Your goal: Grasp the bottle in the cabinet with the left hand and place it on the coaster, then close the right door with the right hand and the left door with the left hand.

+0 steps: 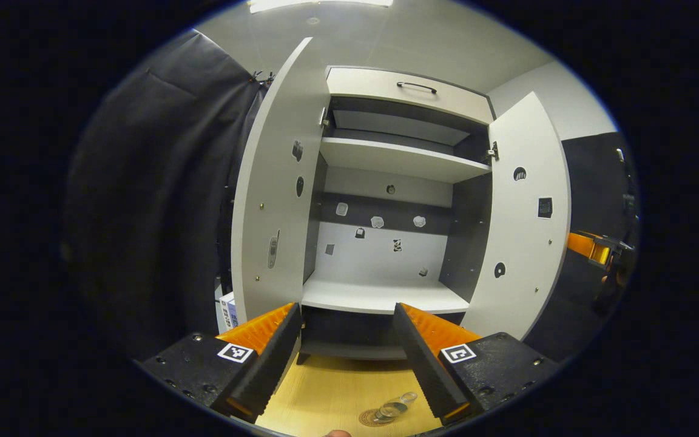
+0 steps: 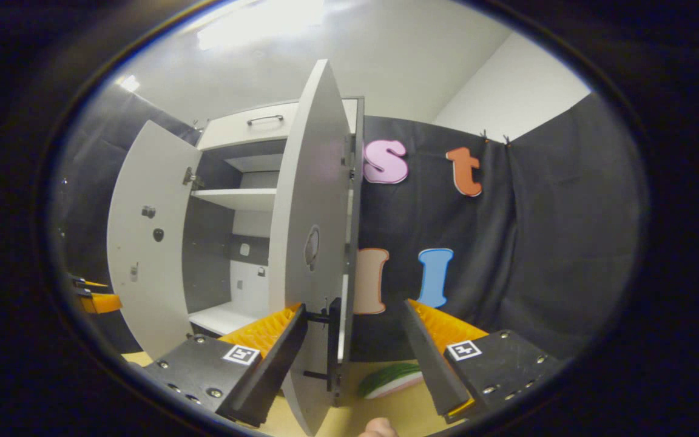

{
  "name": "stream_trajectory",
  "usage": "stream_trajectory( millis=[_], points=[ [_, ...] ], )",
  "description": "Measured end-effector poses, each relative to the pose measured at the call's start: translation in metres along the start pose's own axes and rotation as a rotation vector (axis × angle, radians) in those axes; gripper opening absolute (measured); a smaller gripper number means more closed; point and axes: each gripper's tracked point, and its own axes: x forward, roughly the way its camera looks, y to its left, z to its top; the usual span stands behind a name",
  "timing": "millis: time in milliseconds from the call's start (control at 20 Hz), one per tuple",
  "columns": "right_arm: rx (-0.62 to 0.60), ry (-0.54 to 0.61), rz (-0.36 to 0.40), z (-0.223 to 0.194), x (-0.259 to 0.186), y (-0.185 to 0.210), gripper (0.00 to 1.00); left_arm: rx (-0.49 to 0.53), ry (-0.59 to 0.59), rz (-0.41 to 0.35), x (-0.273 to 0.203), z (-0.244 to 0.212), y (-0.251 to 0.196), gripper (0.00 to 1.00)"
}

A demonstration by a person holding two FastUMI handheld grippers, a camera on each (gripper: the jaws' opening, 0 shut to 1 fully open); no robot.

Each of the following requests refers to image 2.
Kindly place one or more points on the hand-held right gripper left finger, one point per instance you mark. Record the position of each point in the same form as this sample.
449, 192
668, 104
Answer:
276, 355

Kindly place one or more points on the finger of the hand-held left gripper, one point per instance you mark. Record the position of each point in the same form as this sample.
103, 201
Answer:
85, 283
104, 303

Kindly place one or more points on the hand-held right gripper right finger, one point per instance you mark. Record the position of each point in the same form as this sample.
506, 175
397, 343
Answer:
425, 352

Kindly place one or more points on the white door with camera sticker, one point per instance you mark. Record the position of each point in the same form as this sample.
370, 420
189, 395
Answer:
161, 303

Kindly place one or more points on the white cabinet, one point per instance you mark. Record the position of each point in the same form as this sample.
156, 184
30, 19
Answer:
207, 255

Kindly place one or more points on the white cabinet shelf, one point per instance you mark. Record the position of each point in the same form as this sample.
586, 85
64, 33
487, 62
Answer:
240, 199

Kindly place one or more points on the white cabinet drawer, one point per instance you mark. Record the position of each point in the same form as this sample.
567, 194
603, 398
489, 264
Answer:
234, 130

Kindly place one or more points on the toy watermelon slice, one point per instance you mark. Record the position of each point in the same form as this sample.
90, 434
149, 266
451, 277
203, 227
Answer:
389, 377

